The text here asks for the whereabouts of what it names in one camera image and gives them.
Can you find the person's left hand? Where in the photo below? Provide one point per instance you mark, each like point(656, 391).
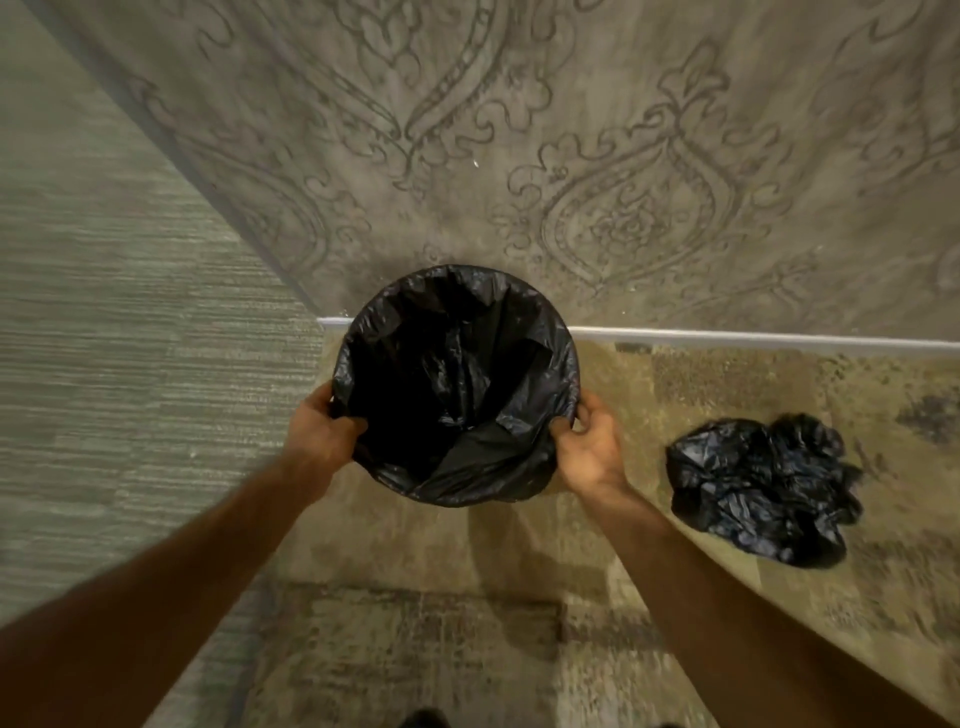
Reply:
point(319, 442)

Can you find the person's right hand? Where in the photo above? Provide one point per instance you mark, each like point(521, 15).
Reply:
point(592, 457)

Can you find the person's left thumb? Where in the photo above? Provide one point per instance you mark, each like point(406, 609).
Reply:
point(351, 431)

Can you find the person's right thumb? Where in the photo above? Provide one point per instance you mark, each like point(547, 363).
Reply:
point(562, 435)

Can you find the black trash bin liner bag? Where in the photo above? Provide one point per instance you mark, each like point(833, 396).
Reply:
point(457, 382)

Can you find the person's right forearm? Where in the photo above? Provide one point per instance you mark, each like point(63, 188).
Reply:
point(720, 622)

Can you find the person's left forearm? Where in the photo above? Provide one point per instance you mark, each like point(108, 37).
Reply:
point(150, 600)

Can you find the crumpled black garbage bag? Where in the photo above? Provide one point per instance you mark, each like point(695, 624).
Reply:
point(761, 491)

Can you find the person's dark shoe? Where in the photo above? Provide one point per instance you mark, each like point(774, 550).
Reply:
point(425, 718)

